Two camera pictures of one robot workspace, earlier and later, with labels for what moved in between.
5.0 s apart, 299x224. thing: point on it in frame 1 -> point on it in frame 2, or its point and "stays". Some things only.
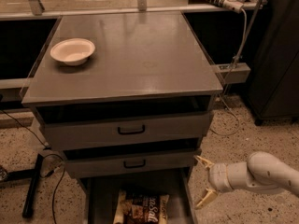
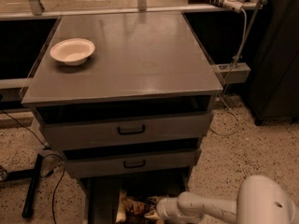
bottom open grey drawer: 101,194 stays
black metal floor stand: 34,175 stays
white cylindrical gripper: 219,176 -> 163,208
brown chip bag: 141,208 stays
